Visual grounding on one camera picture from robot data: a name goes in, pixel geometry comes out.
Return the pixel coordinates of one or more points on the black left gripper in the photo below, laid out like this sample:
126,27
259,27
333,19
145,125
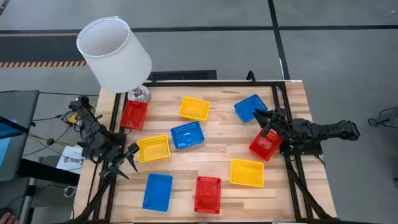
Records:
116,155

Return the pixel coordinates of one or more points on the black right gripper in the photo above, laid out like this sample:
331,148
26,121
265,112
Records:
281,127

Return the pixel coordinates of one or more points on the red plastic basket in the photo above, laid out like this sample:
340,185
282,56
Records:
264,147
133,114
207,195

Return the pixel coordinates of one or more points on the yellow plastic basket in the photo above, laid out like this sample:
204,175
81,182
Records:
153,148
194,108
247,173

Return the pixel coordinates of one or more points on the blue plastic basket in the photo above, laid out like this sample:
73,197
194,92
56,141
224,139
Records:
187,134
248,105
157,192

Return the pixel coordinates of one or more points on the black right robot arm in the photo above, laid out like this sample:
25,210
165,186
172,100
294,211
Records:
326,130

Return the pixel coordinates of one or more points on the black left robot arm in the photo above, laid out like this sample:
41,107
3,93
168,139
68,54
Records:
93,137

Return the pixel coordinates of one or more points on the white printed paper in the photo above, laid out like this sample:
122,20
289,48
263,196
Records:
71,158

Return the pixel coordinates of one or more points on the black desk edge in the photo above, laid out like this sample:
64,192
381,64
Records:
46,172

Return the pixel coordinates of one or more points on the black round knob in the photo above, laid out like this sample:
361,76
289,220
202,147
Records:
50,142

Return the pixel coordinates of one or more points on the black floor vent grille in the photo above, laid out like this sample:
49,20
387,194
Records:
186,75

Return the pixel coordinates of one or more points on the white shade table lamp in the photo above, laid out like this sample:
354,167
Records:
115,62

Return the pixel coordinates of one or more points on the grey side table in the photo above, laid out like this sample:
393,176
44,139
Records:
21,105

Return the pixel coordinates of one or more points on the blue screen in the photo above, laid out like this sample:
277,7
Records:
5,130

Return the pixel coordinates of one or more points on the person's hand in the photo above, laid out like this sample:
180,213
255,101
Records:
7,219

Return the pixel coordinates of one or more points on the orange black hazard tape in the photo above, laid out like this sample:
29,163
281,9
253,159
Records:
43,64

